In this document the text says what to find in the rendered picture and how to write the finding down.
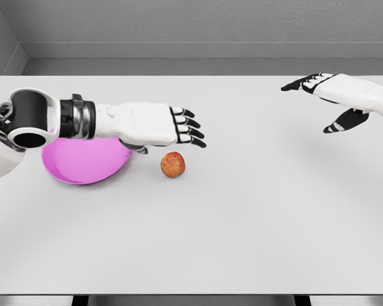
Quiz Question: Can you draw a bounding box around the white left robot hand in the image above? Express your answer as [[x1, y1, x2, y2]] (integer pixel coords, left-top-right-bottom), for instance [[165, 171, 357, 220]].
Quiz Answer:
[[117, 102, 207, 155]]

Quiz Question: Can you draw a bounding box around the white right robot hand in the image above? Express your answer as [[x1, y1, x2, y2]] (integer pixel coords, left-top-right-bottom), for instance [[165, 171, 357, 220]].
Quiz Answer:
[[280, 73, 376, 135]]

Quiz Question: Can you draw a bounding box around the red apple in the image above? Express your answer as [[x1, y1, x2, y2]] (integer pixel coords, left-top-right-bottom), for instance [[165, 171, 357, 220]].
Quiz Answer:
[[160, 151, 187, 178]]

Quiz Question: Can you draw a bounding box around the pink plate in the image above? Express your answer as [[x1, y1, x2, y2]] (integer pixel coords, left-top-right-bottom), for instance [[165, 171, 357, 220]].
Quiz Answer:
[[41, 136, 132, 186]]

